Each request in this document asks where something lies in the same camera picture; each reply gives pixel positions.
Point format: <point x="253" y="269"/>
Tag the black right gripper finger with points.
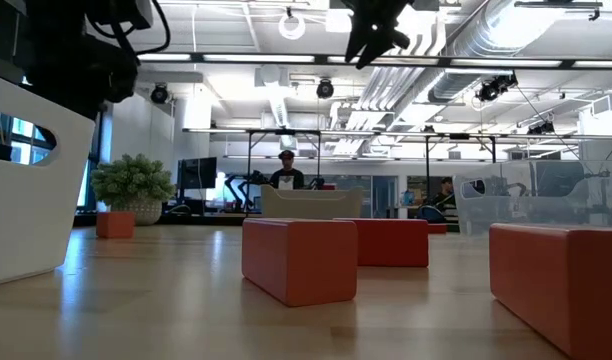
<point x="391" y="37"/>
<point x="363" y="40"/>

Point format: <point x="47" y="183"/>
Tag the black background robot arm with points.
<point x="258" y="177"/>

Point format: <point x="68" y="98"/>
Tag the black overhead light bar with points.
<point x="321" y="59"/>

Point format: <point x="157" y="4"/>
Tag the black ceiling spotlight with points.
<point x="541" y="128"/>
<point x="159" y="94"/>
<point x="496" y="87"/>
<point x="325" y="89"/>

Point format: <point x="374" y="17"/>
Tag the green plant in white pot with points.
<point x="131" y="182"/>

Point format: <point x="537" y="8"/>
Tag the white plastic bin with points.
<point x="31" y="215"/>

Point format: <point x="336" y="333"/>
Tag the person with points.
<point x="286" y="179"/>
<point x="445" y="200"/>

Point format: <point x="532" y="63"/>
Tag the black monitor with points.
<point x="197" y="172"/>

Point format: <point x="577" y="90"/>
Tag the small orange cube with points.
<point x="115" y="225"/>

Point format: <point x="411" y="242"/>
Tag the grey plastic bin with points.
<point x="311" y="205"/>

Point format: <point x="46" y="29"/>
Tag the blue chair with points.
<point x="428" y="215"/>

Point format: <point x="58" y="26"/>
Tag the red rectangular block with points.
<point x="393" y="245"/>
<point x="437" y="229"/>

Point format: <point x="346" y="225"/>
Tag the green rectangular block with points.
<point x="453" y="228"/>

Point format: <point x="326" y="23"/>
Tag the clear plastic bin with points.
<point x="536" y="210"/>

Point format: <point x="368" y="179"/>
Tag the orange rectangular block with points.
<point x="561" y="285"/>
<point x="301" y="260"/>

